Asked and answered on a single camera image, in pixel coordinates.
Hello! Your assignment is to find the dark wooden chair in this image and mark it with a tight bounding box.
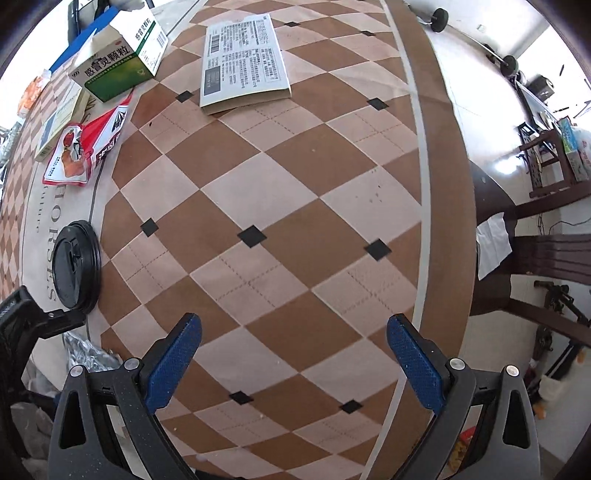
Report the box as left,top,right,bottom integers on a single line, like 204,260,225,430
468,159,591,348

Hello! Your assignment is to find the black barbell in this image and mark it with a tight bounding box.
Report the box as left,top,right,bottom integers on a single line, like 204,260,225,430
406,0,520,77

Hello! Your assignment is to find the black plastic cup lid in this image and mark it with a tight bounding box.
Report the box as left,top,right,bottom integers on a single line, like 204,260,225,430
50,220,102,315

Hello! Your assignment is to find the white cloth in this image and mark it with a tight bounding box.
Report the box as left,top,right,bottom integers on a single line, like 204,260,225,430
475,214,513,280

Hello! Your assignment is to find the checkered tablecloth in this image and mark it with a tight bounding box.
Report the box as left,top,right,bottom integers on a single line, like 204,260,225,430
0,0,478,480

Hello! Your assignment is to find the green and white medicine box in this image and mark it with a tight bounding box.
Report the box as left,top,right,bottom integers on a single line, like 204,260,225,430
68,7,170,103

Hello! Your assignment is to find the small white flat box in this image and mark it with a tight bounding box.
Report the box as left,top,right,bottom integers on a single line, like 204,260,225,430
34,88,91,162

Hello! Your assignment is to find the blue board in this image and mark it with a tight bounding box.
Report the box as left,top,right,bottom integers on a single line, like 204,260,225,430
49,27,100,75

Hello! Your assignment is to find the colourful printed box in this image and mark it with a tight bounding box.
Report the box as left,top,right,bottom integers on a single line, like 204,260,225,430
556,117,591,182

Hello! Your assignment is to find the orange snack packet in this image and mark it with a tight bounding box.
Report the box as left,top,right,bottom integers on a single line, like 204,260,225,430
17,69,52,117

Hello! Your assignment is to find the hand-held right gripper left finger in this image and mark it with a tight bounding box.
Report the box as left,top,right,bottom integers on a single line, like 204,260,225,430
48,312,204,480

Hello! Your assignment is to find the black folding frame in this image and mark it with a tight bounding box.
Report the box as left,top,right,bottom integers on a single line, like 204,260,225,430
533,280,591,381

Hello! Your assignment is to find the red and white snack packet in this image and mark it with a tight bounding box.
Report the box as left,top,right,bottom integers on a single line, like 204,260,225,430
42,99,135,188

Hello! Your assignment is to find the red and yellow wrapper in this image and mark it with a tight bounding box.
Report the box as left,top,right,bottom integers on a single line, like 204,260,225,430
449,426,477,472

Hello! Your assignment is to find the crumpled clear plastic wrapper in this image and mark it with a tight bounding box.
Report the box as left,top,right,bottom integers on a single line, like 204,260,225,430
62,331,123,374

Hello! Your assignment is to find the small black box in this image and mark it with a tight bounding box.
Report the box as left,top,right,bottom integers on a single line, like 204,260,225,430
526,76,555,100

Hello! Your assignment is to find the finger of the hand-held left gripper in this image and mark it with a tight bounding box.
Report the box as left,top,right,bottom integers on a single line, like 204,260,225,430
0,285,91,393

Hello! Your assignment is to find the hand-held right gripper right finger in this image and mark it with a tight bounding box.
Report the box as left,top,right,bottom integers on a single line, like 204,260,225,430
386,313,541,480

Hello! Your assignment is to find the dark wooden stool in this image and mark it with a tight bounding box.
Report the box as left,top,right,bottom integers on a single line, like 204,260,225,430
517,121,591,200

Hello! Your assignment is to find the flat white printed box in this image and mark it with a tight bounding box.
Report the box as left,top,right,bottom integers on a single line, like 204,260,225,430
199,14,293,116

